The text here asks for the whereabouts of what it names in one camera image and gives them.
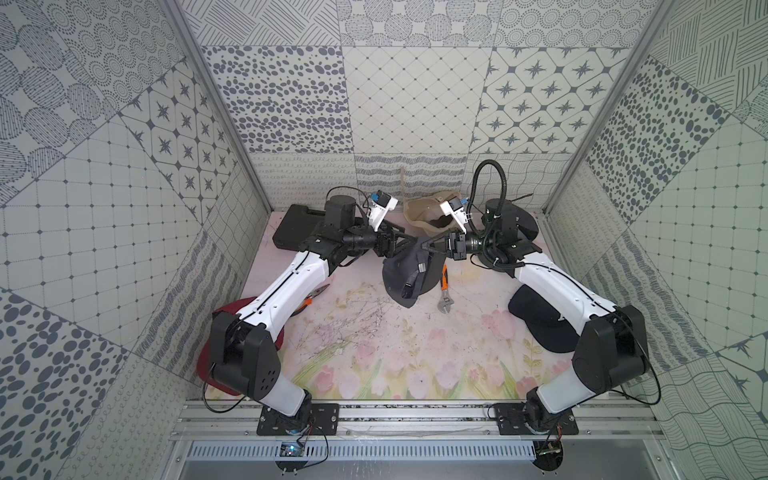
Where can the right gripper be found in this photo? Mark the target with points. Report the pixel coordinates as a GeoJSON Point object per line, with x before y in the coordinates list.
{"type": "Point", "coordinates": [456, 248]}

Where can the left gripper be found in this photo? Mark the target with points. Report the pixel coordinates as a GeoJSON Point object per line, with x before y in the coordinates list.
{"type": "Point", "coordinates": [387, 241]}

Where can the black cap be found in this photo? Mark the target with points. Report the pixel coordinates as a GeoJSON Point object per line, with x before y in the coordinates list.
{"type": "Point", "coordinates": [547, 326]}
{"type": "Point", "coordinates": [406, 277]}

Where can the beige baseball cap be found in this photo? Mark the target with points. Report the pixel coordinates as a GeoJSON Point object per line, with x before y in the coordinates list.
{"type": "Point", "coordinates": [425, 213]}

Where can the dark grey baseball cap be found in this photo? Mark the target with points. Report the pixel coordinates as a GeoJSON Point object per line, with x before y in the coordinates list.
{"type": "Point", "coordinates": [522, 216]}

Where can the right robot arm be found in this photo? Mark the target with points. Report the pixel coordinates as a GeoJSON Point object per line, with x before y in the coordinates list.
{"type": "Point", "coordinates": [607, 343]}

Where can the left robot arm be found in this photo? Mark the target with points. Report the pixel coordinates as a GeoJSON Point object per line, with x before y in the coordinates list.
{"type": "Point", "coordinates": [342, 237]}

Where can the red baseball cap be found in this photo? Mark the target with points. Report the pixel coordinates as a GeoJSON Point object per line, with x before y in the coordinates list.
{"type": "Point", "coordinates": [239, 357]}

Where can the black plastic tool case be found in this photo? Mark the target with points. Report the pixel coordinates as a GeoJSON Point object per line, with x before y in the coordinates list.
{"type": "Point", "coordinates": [296, 226]}

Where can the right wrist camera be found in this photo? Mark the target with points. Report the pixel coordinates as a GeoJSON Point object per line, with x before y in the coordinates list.
{"type": "Point", "coordinates": [455, 208]}

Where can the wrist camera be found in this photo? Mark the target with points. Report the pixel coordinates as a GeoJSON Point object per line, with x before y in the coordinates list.
{"type": "Point", "coordinates": [381, 204]}
{"type": "Point", "coordinates": [455, 208]}

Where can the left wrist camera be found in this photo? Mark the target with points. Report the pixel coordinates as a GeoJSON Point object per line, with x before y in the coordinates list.
{"type": "Point", "coordinates": [381, 204]}

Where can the orange handled adjustable wrench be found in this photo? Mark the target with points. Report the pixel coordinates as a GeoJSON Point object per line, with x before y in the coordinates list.
{"type": "Point", "coordinates": [445, 302]}

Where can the orange handled pliers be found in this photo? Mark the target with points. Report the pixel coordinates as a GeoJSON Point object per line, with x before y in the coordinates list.
{"type": "Point", "coordinates": [309, 298]}

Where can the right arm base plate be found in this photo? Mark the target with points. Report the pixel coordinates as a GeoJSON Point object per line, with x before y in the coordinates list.
{"type": "Point", "coordinates": [518, 418]}

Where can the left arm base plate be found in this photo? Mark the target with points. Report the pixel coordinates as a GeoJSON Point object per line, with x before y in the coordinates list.
{"type": "Point", "coordinates": [319, 418]}

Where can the aluminium front rail frame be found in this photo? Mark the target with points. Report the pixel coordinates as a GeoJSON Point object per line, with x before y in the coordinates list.
{"type": "Point", "coordinates": [608, 438]}

